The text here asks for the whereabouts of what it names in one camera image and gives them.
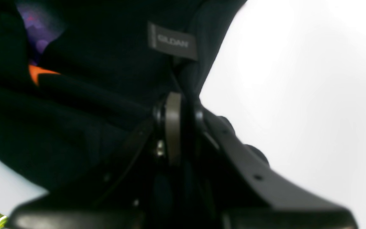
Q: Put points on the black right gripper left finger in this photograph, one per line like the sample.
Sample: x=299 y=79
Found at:
x=115 y=194

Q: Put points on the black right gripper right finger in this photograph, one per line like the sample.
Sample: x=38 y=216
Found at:
x=250 y=195

